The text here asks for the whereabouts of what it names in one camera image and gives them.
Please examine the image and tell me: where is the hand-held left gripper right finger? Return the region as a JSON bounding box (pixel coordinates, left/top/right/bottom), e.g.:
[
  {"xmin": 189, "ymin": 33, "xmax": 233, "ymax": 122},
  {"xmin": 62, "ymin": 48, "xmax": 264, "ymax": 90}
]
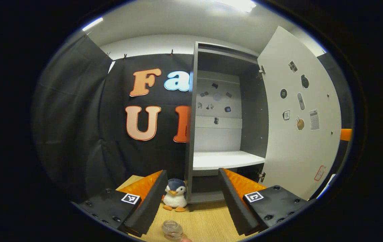
[{"xmin": 218, "ymin": 167, "xmax": 316, "ymax": 237}]

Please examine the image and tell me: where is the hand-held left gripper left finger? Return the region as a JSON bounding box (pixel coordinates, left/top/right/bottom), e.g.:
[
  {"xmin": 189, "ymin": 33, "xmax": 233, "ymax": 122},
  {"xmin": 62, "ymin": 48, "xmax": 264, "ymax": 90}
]
[{"xmin": 71, "ymin": 170, "xmax": 168, "ymax": 237}]

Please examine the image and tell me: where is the clear bottle with cherry label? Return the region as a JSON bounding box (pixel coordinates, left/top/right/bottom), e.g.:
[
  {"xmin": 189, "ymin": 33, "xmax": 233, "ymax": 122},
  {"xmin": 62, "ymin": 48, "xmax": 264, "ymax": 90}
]
[{"xmin": 162, "ymin": 220, "xmax": 184, "ymax": 240}]

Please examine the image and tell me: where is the white cabinet door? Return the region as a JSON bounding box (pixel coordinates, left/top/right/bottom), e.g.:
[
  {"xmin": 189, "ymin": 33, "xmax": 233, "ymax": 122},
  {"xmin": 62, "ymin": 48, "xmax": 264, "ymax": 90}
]
[{"xmin": 257, "ymin": 26, "xmax": 342, "ymax": 200}]

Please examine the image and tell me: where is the grey cabinet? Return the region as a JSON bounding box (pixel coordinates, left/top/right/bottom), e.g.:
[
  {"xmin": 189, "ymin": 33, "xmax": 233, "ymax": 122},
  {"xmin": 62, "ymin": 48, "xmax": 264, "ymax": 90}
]
[{"xmin": 185, "ymin": 41, "xmax": 269, "ymax": 204}]

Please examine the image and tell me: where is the penguin plush toy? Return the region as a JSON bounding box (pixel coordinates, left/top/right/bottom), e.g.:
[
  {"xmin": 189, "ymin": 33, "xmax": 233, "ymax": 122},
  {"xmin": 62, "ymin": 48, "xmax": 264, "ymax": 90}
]
[{"xmin": 162, "ymin": 178, "xmax": 188, "ymax": 212}]

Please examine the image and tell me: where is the black backdrop cloth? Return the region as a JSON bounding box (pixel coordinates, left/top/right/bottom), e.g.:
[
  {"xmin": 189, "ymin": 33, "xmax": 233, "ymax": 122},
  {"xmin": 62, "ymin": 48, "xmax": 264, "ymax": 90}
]
[{"xmin": 32, "ymin": 34, "xmax": 353, "ymax": 204}]

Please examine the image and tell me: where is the wide ceiling light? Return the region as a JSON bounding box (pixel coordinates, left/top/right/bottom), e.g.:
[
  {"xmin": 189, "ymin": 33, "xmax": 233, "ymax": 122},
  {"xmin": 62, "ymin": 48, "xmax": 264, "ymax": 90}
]
[{"xmin": 212, "ymin": 0, "xmax": 257, "ymax": 13}]

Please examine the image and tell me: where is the long ceiling light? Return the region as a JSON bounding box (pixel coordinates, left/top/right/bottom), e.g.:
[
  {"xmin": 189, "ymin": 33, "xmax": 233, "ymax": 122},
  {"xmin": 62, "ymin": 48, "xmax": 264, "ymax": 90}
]
[{"xmin": 82, "ymin": 17, "xmax": 104, "ymax": 32}]

